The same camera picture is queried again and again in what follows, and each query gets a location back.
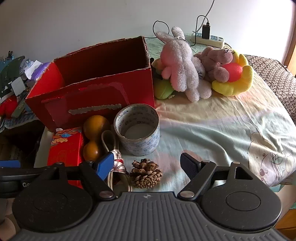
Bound white cable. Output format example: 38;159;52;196
205;0;216;24

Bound blue box with clip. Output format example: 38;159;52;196
0;50;14;64

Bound thin black cable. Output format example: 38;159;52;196
152;20;171;39

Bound patterned silk scarf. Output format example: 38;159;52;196
108;149;128;175

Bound red cardboard box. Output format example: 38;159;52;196
25;36;155;132

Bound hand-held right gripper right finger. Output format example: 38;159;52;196
178;152;254;201

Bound pink and white plush rabbit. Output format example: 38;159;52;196
155;26;213;102

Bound printed tape roll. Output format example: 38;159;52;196
114;104;160;156

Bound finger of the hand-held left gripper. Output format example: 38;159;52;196
0;160;47;178

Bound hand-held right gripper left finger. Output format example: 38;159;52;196
37;152;116;201

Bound white power strip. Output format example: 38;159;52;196
191;32;225;48

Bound green plush toy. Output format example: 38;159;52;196
151;58;176;100

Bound red floral carton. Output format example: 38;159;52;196
47;127;85;189

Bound brown patterned blanket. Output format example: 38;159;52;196
244;54;296;126

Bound red cloth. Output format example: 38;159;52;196
0;96;18;116

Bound grey square card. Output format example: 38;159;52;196
11;77;26;96

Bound purple cloth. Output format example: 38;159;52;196
31;62;50;80

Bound black charger cable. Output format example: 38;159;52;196
191;15;210;47

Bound wooden bed frame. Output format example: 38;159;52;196
275;185;296;230

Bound orange gourd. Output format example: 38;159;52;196
83;115;111;162

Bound brown plush toy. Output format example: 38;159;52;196
194;46;234;83

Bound black charger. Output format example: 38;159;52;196
202;22;211;39

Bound dark green cloth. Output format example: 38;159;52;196
0;56;25;93

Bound brown pine cone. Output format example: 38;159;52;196
129;158;163;189

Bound yellow flower plush toy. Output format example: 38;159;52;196
211;47;254;96

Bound cream strap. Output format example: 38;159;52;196
101;130;133;193

